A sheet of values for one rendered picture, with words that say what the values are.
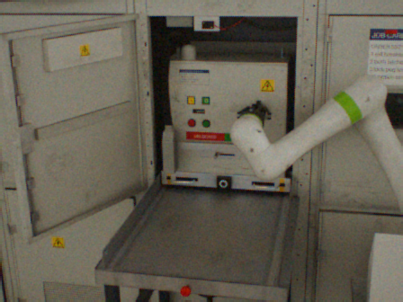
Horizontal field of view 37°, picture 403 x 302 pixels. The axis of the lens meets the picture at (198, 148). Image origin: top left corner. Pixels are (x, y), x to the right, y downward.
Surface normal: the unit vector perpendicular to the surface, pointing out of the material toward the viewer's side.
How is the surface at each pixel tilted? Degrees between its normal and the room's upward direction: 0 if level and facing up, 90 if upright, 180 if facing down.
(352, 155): 90
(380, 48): 90
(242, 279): 0
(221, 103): 90
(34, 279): 90
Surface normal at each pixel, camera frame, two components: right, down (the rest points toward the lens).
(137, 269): -0.02, -0.94
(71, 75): 0.78, 0.19
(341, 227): -0.21, 0.33
